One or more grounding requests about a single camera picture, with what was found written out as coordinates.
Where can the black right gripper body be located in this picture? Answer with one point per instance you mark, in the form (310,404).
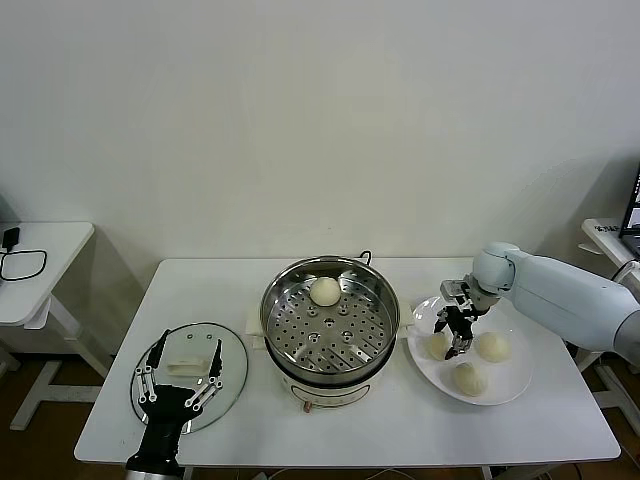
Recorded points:
(462,320)

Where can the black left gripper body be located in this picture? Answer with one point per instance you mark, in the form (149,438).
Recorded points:
(165,415)

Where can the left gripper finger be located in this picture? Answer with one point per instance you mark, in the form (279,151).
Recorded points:
(216,365)
(154,360)

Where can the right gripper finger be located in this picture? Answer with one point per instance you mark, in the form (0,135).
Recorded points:
(459,347)
(443,320)

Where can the white steamed baozi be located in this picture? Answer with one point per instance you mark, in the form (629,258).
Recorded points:
(470,380)
(494,347)
(325,291)
(436,347)

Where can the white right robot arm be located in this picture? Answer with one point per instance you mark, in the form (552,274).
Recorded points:
(560,295)

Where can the stainless steel steamer basket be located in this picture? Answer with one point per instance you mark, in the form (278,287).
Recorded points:
(382,297)

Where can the white round plate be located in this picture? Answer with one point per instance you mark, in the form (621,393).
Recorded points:
(515,380)

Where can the cream electric cooker pot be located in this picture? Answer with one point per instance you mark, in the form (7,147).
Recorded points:
(325,392)

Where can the white side table with adapter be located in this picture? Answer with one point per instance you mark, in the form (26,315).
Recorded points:
(55,250)

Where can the black power adapter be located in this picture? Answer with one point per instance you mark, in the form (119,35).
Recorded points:
(10,239)

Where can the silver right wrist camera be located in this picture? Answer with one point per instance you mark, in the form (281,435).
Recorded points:
(452,290)

